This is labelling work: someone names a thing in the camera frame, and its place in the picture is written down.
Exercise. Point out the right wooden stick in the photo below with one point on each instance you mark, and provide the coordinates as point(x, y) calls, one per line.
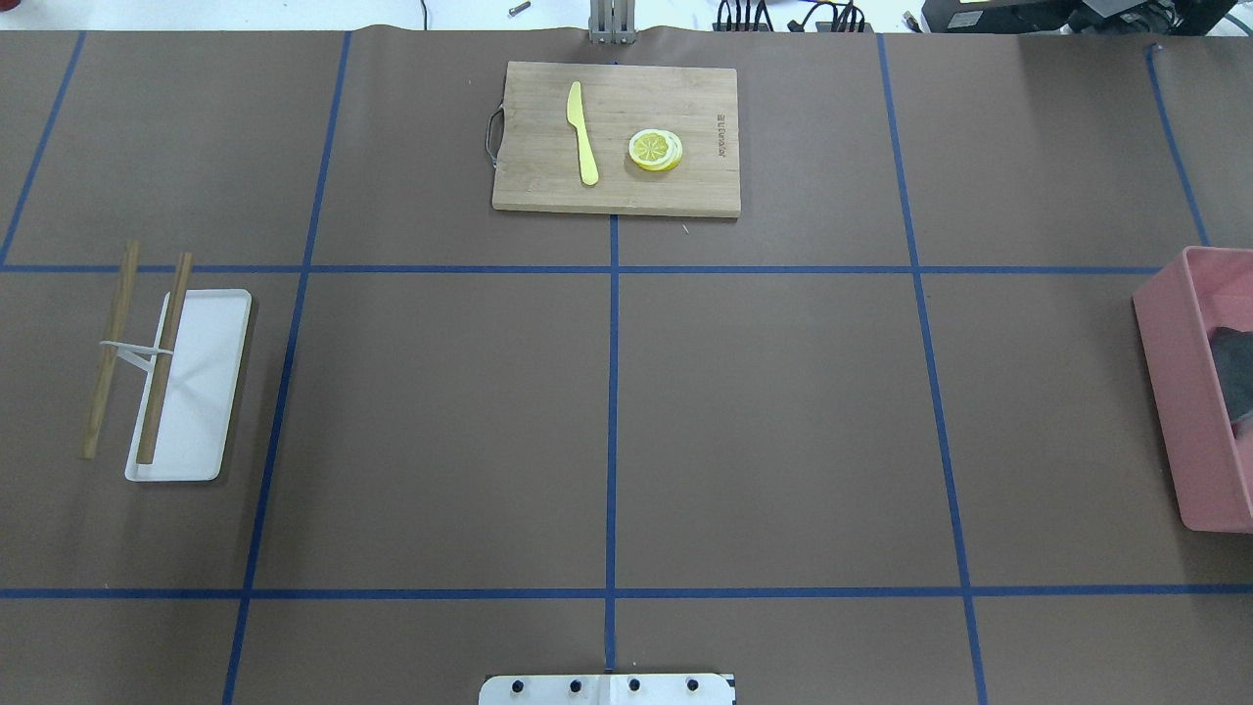
point(117, 317)

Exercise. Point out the white rack crossbar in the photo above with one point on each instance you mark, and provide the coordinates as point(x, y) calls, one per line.
point(145, 358)

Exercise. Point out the white rectangular tray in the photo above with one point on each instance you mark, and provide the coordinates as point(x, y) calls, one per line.
point(198, 408)

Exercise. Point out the left wooden stick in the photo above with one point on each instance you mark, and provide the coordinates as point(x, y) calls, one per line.
point(171, 321)

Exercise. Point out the bamboo cutting board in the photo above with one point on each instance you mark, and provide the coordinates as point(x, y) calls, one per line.
point(537, 167)

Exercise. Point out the pink plastic bin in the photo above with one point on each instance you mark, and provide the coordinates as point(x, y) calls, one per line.
point(1177, 310)

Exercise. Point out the wooden stick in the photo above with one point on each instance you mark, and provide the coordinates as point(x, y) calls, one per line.
point(171, 321)
point(117, 317)

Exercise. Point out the yellow plastic knife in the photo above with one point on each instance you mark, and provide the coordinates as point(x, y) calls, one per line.
point(588, 168)

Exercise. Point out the dark grey cloth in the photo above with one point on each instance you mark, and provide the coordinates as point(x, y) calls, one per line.
point(1231, 350)

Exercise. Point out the aluminium frame post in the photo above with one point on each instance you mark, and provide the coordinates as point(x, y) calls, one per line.
point(612, 22)

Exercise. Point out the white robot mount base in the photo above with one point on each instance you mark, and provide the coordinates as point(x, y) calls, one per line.
point(647, 688)

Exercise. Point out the yellow lemon slices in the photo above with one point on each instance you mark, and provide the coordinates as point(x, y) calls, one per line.
point(655, 149)

